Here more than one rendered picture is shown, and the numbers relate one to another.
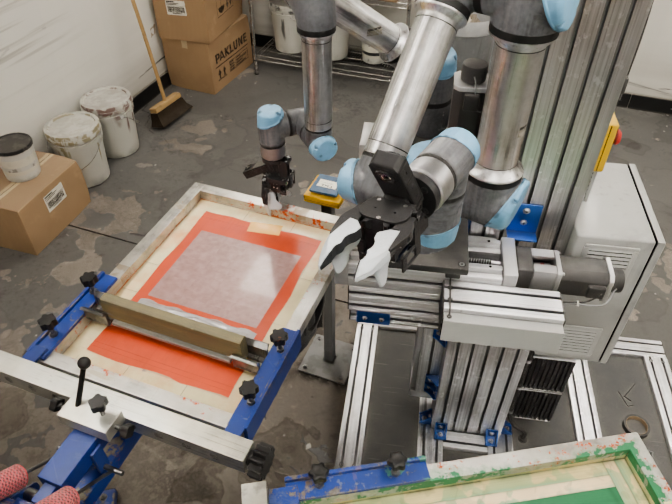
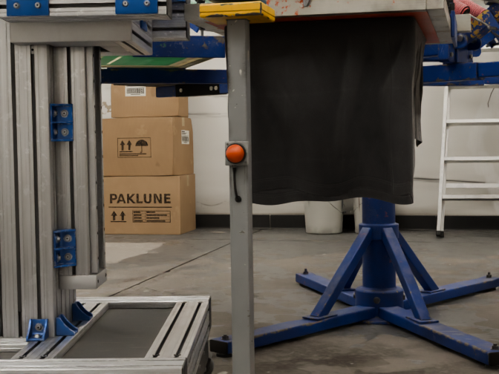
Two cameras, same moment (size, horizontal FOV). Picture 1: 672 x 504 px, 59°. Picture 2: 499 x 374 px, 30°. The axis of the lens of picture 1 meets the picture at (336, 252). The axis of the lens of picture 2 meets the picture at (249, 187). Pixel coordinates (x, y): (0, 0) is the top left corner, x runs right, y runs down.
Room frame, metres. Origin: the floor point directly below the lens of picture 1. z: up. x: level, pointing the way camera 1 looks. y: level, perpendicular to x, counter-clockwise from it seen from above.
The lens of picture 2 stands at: (3.59, -0.19, 0.68)
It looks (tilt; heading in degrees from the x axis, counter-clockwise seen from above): 3 degrees down; 173
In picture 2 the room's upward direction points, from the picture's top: 1 degrees counter-clockwise
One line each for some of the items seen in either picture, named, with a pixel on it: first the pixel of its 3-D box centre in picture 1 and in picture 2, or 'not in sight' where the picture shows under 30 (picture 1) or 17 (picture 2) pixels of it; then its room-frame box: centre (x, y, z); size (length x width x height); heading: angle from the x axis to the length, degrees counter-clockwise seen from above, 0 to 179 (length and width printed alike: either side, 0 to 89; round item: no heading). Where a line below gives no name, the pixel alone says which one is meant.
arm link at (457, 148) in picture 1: (446, 162); not in sight; (0.77, -0.17, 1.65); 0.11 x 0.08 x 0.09; 147
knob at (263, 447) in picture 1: (255, 459); not in sight; (0.62, 0.17, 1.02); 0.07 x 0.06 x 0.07; 159
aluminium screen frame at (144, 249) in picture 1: (214, 286); (336, 26); (1.17, 0.34, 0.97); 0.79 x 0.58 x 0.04; 159
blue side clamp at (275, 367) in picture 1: (267, 381); not in sight; (0.85, 0.17, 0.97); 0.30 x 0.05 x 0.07; 159
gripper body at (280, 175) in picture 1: (277, 172); not in sight; (1.51, 0.18, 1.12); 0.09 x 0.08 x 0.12; 69
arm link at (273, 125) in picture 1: (272, 126); not in sight; (1.51, 0.18, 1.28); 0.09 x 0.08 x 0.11; 112
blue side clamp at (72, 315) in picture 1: (77, 319); (446, 30); (1.05, 0.69, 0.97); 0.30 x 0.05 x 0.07; 159
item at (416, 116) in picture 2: not in sight; (414, 113); (1.30, 0.51, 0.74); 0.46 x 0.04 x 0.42; 159
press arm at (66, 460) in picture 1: (80, 450); not in sight; (0.64, 0.54, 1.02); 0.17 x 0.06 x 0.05; 159
